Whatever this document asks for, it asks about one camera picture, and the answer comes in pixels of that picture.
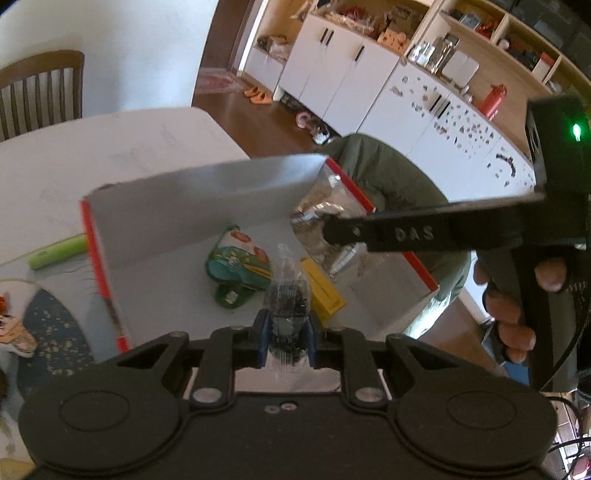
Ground small yellow box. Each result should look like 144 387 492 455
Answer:
301 257 346 324

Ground clear bag dark item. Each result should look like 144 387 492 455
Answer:
264 244 311 382

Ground red bottle on counter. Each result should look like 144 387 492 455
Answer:
479 84 508 120

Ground green jacket on chair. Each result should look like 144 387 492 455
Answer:
315 133 471 339

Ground person's right hand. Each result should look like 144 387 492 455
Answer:
473 257 567 364

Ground orange slippers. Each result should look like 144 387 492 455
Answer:
243 87 273 105

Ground white wall cabinet unit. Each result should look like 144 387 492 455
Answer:
241 0 591 204

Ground red patterned rug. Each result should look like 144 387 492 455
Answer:
194 68 247 95

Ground bunny plush keychain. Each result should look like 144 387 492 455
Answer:
0 294 37 358

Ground wooden dining chair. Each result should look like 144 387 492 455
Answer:
1 50 85 141

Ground red cardboard box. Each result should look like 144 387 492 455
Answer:
80 153 440 354

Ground green embroidered pouch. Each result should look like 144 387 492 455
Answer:
205 225 273 309

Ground green cylinder tube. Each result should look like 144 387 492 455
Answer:
28 234 88 271

